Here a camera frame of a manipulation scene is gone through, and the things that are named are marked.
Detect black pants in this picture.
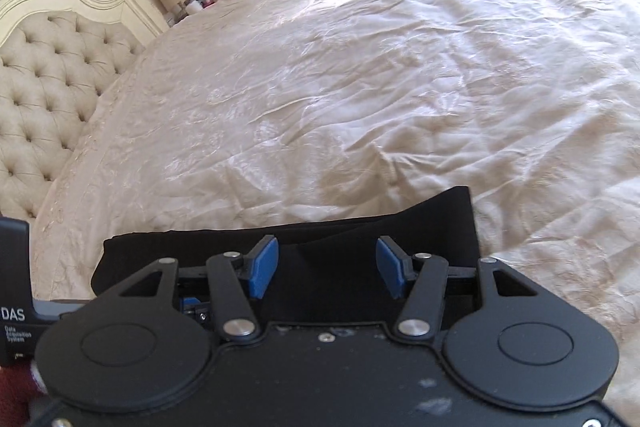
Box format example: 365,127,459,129
91,186,480,323

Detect cream embroidered bedspread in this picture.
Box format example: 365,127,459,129
32,0,639,424

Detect cream tufted headboard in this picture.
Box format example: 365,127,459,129
1,0,168,223

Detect cluttered nightstand items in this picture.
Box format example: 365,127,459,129
167,0,218,26

